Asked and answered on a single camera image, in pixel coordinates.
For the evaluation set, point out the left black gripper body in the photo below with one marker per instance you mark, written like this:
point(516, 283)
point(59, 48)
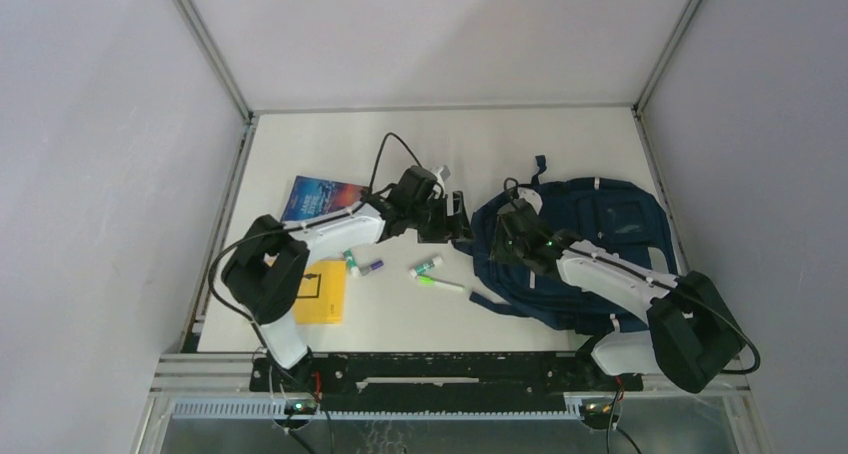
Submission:
point(413, 214)

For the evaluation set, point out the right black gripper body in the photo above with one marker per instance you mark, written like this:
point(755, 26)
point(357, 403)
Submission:
point(505, 249)

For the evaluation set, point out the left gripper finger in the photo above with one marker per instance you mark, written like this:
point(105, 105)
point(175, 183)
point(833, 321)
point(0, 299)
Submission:
point(437, 226)
point(458, 219)

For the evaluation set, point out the Jane Eyre paperback book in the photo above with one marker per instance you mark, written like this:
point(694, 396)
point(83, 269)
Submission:
point(313, 197)

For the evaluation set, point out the navy blue backpack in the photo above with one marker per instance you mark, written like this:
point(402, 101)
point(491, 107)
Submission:
point(615, 215)

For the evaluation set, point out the yellow paperback book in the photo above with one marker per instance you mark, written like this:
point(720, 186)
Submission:
point(321, 295)

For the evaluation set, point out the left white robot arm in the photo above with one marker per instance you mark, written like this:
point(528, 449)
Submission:
point(263, 271)

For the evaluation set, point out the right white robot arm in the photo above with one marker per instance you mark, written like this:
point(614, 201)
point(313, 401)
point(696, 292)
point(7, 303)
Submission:
point(690, 335)

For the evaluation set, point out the green capped marker pen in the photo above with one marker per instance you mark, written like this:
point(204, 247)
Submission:
point(429, 281)

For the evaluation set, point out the green white glue stick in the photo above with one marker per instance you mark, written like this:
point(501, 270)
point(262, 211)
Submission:
point(351, 263)

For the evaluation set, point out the purple capped small tube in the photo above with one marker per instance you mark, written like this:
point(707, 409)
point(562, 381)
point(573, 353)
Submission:
point(375, 265)

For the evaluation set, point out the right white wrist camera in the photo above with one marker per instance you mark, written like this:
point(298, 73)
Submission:
point(531, 197)

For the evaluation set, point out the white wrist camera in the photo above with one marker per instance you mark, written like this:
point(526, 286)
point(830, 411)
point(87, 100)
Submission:
point(441, 174)
point(531, 197)

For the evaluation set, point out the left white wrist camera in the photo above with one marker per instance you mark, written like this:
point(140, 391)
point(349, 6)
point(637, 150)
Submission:
point(441, 174)

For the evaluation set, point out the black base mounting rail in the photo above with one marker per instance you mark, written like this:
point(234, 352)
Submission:
point(441, 381)

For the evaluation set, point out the white slotted cable duct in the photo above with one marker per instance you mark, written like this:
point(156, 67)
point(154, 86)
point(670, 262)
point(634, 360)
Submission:
point(266, 409)

